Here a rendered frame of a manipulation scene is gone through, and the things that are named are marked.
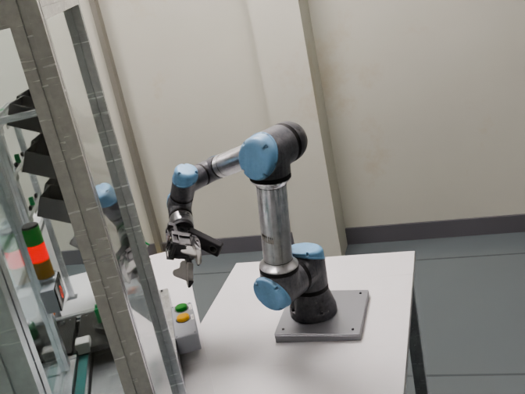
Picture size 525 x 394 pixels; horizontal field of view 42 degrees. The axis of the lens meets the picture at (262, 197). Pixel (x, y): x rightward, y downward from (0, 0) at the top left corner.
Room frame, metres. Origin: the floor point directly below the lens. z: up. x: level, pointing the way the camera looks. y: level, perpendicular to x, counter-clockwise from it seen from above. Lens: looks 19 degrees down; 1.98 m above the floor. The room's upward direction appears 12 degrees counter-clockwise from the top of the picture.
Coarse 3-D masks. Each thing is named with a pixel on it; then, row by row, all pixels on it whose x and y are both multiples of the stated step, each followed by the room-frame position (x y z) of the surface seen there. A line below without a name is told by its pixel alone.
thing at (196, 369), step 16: (160, 256) 2.68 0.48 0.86; (160, 272) 2.52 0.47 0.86; (160, 288) 2.37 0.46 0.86; (176, 288) 2.34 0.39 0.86; (192, 288) 2.31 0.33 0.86; (176, 304) 2.21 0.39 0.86; (192, 304) 2.18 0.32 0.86; (192, 352) 1.87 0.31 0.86; (192, 368) 1.77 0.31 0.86; (208, 368) 1.76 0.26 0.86; (192, 384) 1.69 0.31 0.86; (208, 384) 1.68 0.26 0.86
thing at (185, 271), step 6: (180, 264) 1.86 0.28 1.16; (186, 264) 1.87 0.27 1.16; (192, 264) 1.86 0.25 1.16; (174, 270) 1.84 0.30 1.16; (180, 270) 1.84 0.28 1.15; (186, 270) 1.85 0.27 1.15; (192, 270) 1.85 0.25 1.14; (180, 276) 1.83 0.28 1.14; (186, 276) 1.83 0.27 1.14; (192, 276) 1.83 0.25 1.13; (192, 282) 1.81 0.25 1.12
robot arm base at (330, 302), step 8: (328, 288) 1.89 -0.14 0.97; (304, 296) 1.86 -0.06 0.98; (312, 296) 1.85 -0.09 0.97; (320, 296) 1.86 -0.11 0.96; (328, 296) 1.87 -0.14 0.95; (296, 304) 1.87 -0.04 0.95; (304, 304) 1.86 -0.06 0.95; (312, 304) 1.85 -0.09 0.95; (320, 304) 1.85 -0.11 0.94; (328, 304) 1.86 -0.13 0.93; (336, 304) 1.89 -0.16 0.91; (296, 312) 1.87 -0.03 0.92; (304, 312) 1.85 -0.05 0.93; (312, 312) 1.84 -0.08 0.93; (320, 312) 1.85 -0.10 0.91; (328, 312) 1.85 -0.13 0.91; (336, 312) 1.88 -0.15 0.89; (296, 320) 1.87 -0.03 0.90; (304, 320) 1.85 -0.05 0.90; (312, 320) 1.84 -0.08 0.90; (320, 320) 1.84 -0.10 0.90
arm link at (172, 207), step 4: (168, 196) 2.09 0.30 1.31; (168, 200) 2.08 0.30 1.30; (172, 200) 2.03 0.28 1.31; (168, 204) 2.06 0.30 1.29; (172, 204) 2.03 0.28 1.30; (176, 204) 2.02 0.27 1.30; (180, 204) 2.02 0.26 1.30; (184, 204) 2.02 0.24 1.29; (188, 204) 2.03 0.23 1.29; (168, 208) 2.05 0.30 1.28; (172, 208) 2.02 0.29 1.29; (176, 208) 2.01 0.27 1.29; (180, 208) 2.01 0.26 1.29; (184, 208) 2.01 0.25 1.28; (188, 208) 2.02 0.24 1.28; (168, 212) 2.04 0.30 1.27; (172, 212) 2.01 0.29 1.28; (192, 216) 2.02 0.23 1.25
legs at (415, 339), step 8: (416, 312) 2.20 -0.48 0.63; (416, 320) 2.19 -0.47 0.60; (416, 328) 2.20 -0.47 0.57; (416, 336) 2.20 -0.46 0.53; (416, 344) 2.20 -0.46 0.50; (416, 352) 2.21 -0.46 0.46; (416, 360) 2.21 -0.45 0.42; (416, 368) 2.20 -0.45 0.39; (424, 368) 2.22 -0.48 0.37; (416, 376) 2.20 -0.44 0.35; (424, 376) 2.19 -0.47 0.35; (416, 384) 2.20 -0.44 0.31; (424, 384) 2.20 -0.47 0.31; (416, 392) 2.21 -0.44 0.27; (424, 392) 2.20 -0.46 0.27
